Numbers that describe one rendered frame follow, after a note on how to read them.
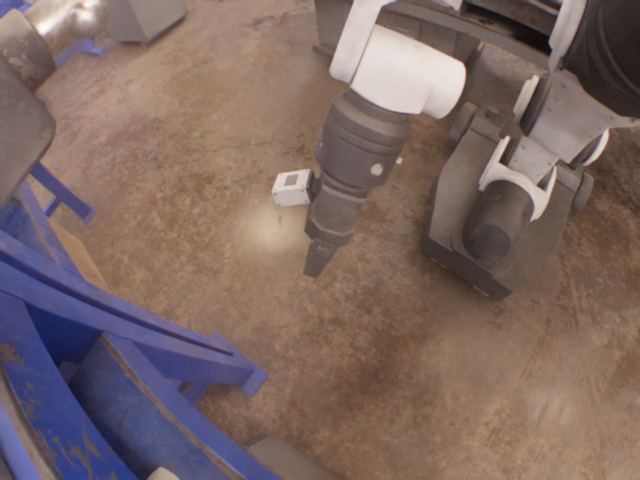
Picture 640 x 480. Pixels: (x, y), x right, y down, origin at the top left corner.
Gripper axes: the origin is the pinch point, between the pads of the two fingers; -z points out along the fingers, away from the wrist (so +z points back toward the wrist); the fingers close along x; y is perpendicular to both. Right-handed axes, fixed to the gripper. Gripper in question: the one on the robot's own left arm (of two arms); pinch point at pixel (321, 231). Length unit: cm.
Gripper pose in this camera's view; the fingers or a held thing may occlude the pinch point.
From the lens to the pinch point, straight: 43.0
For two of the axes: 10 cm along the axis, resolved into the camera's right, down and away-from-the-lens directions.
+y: -9.5, -2.8, -1.4
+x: 1.0, -6.8, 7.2
